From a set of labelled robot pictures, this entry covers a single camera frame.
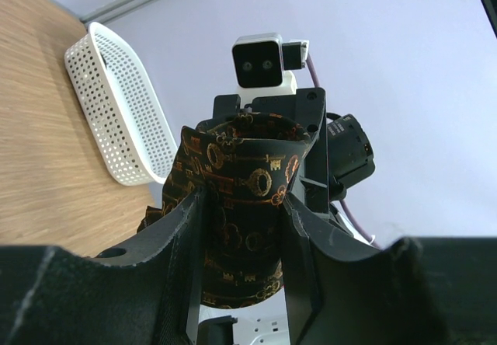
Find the black tie with gold keys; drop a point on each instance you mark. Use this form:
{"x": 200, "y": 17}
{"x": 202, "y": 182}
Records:
{"x": 246, "y": 162}

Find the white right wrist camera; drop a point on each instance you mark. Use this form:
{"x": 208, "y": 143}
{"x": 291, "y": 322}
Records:
{"x": 265, "y": 64}

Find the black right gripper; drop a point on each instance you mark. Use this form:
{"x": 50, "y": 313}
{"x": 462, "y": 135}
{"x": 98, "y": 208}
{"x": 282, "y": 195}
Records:
{"x": 341, "y": 154}

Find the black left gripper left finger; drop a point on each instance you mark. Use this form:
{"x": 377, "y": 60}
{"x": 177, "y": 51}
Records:
{"x": 145, "y": 290}

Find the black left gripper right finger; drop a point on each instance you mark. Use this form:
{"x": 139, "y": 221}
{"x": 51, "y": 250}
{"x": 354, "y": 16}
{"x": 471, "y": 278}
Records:
{"x": 339, "y": 290}

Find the white perforated plastic basket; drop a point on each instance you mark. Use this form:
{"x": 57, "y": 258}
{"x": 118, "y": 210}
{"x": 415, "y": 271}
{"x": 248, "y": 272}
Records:
{"x": 121, "y": 107}

